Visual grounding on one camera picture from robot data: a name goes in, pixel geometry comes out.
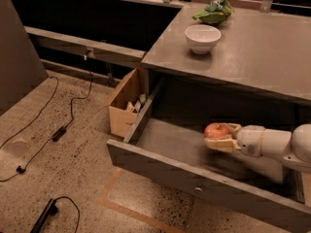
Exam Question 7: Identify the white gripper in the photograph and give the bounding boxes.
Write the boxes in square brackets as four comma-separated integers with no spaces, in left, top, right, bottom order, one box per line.
[204,123,265,157]

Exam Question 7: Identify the red apple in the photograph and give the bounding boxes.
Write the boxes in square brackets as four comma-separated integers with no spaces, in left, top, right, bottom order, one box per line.
[204,122,229,139]

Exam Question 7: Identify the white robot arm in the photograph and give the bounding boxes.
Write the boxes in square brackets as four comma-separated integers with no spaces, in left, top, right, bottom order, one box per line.
[204,122,311,174]

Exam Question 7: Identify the round metal drawer knob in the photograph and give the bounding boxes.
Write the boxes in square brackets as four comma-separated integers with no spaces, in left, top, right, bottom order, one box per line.
[194,186,203,194]

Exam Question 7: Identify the open grey top drawer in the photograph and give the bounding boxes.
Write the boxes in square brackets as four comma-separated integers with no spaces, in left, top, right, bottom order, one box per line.
[107,79,311,233]

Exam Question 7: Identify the grey cabinet counter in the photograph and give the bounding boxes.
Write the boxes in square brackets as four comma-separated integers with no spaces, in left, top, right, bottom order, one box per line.
[142,3,311,105]

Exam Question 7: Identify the items inside cardboard box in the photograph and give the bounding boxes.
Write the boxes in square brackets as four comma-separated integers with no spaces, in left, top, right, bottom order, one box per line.
[125,94,147,114]

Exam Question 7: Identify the white ceramic bowl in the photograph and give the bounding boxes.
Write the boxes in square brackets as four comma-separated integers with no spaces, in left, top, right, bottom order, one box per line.
[185,24,222,54]

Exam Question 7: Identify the cardboard box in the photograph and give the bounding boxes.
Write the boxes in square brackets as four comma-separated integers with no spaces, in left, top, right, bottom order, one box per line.
[108,68,147,138]

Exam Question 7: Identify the black power strip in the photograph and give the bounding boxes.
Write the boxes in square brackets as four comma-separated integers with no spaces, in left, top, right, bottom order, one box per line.
[29,195,81,233]

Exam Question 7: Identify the grey metal rail shelf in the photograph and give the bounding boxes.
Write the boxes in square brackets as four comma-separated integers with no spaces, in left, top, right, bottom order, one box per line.
[24,26,146,68]

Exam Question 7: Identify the black power adapter cable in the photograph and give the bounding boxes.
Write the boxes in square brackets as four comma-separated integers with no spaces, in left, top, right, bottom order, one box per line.
[0,47,95,183]

